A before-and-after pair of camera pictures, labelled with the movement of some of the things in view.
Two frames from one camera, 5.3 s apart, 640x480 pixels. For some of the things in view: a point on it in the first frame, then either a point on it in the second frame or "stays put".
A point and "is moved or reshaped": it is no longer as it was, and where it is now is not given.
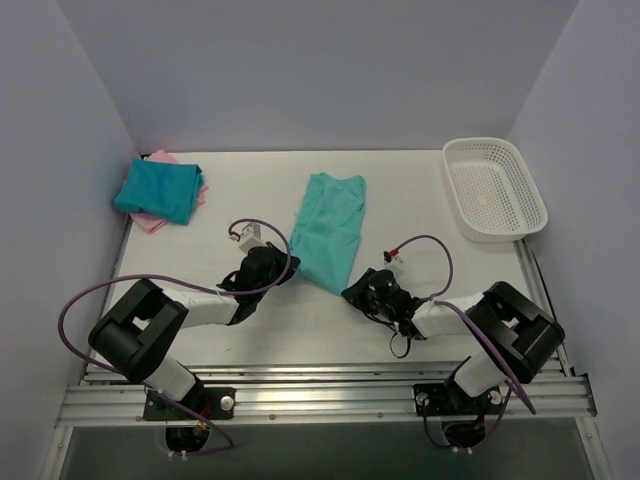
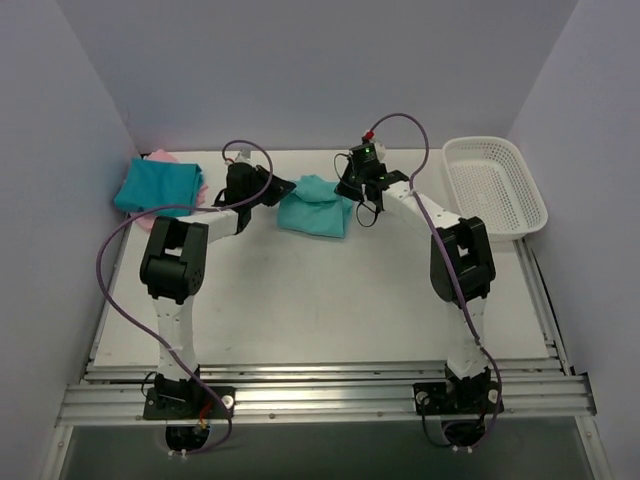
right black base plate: (448, 399) stays put
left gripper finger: (291, 269) to (271, 188)
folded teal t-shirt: (168, 191) stays put
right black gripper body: (360, 288) to (351, 185)
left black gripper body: (278, 260) to (270, 188)
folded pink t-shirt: (151, 222) stays put
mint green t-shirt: (327, 230) is moved or reshaped
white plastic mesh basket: (494, 198) stays put
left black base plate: (209, 403) stays put
